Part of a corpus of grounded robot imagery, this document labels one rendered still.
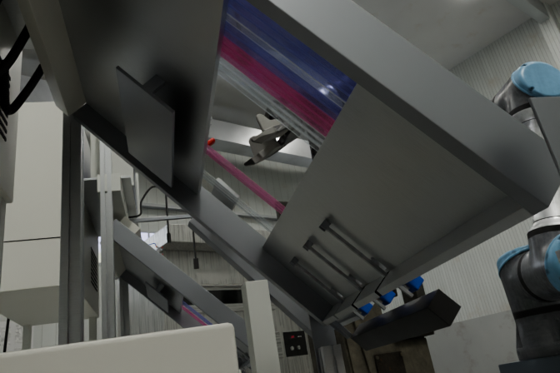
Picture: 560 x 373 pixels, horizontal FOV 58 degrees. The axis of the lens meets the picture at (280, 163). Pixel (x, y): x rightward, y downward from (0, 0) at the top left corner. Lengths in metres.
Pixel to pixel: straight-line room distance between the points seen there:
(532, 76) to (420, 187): 0.75
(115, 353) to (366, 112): 0.36
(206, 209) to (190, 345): 0.76
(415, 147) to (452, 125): 0.10
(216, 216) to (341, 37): 0.69
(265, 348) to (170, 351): 0.97
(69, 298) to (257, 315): 0.46
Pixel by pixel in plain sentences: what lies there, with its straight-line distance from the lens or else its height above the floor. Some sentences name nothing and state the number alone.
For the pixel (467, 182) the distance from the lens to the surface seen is 0.57.
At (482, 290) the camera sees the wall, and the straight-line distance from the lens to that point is 11.63.
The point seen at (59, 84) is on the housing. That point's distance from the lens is 1.11.
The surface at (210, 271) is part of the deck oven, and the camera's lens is 4.49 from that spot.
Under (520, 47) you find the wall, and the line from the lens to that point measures 12.03.
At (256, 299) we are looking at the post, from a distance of 1.33.
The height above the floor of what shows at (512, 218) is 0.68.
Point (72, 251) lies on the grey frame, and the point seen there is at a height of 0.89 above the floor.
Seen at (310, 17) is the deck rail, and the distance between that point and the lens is 0.49.
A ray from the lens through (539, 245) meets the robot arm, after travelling 1.18.
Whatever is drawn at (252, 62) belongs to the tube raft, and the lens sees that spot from 0.65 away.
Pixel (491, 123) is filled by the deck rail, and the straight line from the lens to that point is 0.49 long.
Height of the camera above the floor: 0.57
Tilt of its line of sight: 24 degrees up
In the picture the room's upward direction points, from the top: 10 degrees counter-clockwise
